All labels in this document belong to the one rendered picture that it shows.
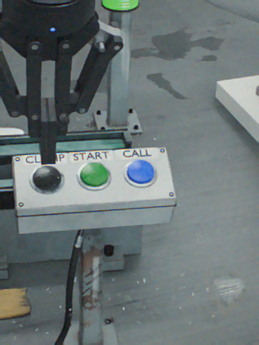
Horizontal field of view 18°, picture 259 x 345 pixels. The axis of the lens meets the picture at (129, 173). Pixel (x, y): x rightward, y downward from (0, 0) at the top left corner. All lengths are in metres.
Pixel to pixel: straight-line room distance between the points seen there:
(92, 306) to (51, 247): 0.19
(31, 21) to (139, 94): 0.96
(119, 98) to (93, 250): 0.55
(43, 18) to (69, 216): 0.29
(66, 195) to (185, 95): 0.78
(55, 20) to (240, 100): 0.92
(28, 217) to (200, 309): 0.34
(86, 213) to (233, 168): 0.56
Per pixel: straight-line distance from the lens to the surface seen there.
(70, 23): 0.64
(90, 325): 1.01
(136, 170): 0.87
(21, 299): 1.10
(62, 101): 0.74
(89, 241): 0.93
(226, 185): 1.34
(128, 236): 1.16
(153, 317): 1.09
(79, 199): 0.85
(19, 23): 0.65
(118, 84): 1.43
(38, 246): 1.15
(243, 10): 0.50
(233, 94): 1.54
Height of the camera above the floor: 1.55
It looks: 34 degrees down
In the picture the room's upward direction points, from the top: 2 degrees clockwise
